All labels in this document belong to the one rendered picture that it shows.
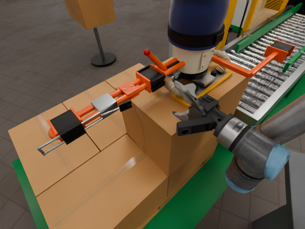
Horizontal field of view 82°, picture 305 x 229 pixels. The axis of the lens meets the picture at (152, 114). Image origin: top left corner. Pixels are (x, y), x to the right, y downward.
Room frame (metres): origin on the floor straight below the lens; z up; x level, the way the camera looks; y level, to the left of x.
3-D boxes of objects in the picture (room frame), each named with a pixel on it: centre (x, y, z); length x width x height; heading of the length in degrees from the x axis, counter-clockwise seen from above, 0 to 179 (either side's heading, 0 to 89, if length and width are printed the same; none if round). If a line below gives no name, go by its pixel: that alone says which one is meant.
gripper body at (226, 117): (0.36, -0.18, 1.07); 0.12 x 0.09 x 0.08; 39
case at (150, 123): (0.72, -0.18, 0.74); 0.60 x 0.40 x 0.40; 128
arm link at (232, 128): (0.29, -0.23, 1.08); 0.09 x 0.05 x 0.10; 129
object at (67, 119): (0.36, 0.27, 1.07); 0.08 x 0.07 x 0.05; 129
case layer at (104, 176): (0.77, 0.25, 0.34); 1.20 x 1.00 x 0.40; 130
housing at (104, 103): (0.44, 0.17, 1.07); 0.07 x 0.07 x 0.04; 39
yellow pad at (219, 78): (0.66, -0.26, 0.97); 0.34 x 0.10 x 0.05; 129
